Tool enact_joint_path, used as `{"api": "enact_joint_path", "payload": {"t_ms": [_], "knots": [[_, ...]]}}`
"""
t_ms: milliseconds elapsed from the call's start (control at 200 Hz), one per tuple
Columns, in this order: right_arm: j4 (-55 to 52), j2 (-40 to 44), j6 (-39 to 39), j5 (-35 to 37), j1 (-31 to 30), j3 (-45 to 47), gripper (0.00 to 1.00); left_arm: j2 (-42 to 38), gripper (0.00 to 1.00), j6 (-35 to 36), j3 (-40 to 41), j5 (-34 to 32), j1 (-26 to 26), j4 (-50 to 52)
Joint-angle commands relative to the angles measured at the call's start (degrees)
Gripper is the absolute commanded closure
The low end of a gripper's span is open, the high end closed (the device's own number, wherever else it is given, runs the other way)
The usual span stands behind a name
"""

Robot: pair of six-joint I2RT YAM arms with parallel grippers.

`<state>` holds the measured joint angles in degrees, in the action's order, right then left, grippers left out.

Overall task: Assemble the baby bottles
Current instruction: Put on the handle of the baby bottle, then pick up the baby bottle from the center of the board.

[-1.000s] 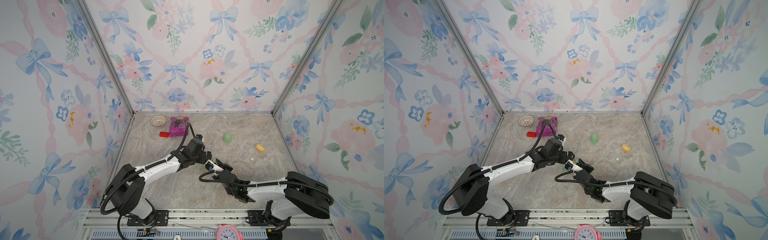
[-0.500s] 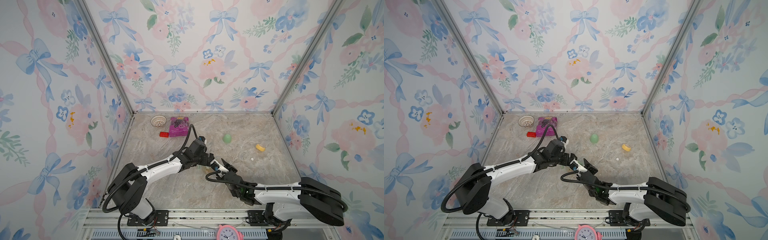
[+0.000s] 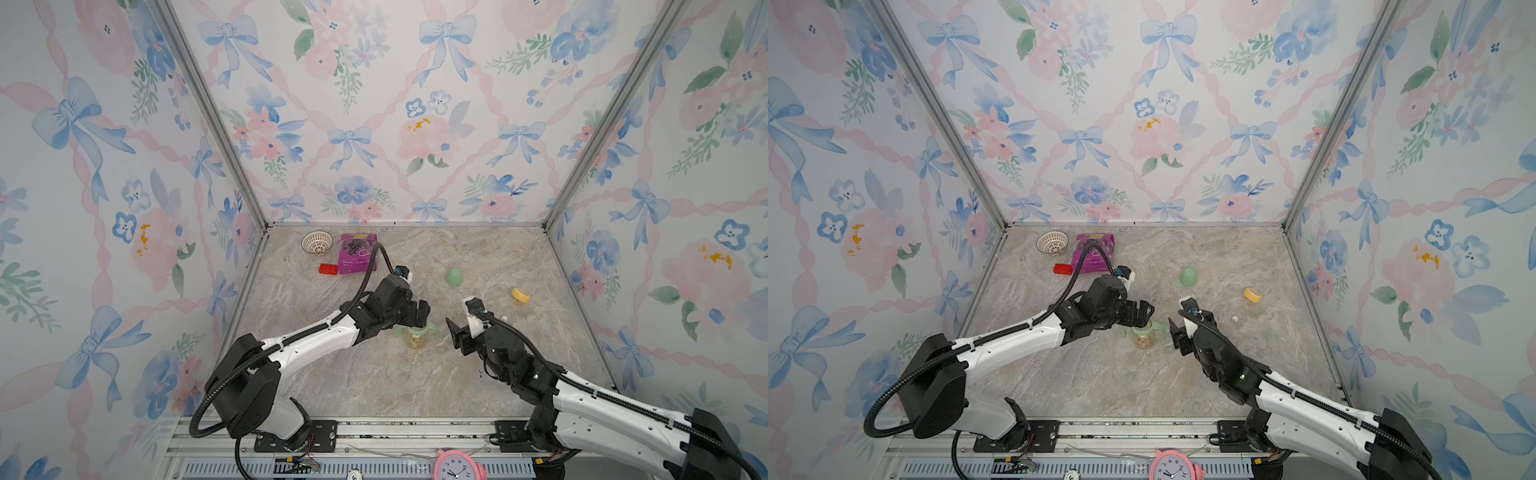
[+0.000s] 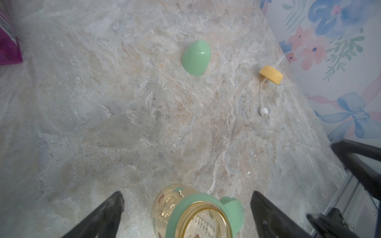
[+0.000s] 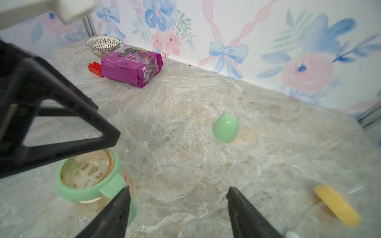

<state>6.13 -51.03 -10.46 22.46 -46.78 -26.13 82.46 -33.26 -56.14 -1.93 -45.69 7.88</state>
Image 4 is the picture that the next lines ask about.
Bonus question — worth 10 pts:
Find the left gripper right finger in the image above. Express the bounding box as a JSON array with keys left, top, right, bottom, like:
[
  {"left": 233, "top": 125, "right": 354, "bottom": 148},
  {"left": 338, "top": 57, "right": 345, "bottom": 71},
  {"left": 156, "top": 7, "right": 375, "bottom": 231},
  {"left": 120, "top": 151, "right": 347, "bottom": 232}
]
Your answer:
[{"left": 250, "top": 191, "right": 310, "bottom": 238}]

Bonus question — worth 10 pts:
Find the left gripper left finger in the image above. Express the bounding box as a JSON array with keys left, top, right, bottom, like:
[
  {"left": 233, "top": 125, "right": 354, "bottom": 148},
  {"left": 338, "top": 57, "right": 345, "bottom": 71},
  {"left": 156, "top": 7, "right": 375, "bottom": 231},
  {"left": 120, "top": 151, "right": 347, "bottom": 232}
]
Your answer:
[{"left": 63, "top": 191, "right": 125, "bottom": 238}]

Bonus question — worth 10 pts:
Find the yellow bottle lid with straw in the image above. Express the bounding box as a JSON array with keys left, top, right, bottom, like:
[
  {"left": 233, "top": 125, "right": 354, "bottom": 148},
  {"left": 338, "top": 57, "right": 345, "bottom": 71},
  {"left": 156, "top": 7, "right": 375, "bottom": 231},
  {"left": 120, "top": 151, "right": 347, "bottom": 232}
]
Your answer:
[{"left": 259, "top": 65, "right": 284, "bottom": 116}]

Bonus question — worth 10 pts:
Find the green bottle cap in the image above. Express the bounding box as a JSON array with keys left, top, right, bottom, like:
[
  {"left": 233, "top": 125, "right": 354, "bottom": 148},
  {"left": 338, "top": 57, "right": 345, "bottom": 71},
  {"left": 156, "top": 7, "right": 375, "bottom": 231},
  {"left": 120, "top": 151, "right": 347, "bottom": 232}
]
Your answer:
[{"left": 182, "top": 40, "right": 211, "bottom": 76}]

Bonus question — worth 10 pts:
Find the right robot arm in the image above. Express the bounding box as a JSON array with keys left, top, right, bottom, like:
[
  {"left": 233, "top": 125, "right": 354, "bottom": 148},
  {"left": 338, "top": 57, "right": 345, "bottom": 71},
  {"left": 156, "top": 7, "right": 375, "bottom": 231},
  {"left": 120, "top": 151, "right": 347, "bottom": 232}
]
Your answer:
[{"left": 307, "top": 139, "right": 381, "bottom": 238}]

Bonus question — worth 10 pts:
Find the purple snack box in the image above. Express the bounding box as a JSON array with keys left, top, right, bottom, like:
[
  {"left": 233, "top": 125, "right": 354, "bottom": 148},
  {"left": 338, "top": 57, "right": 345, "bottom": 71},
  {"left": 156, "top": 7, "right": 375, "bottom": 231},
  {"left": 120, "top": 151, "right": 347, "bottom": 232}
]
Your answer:
[{"left": 1, "top": 1, "right": 23, "bottom": 66}]

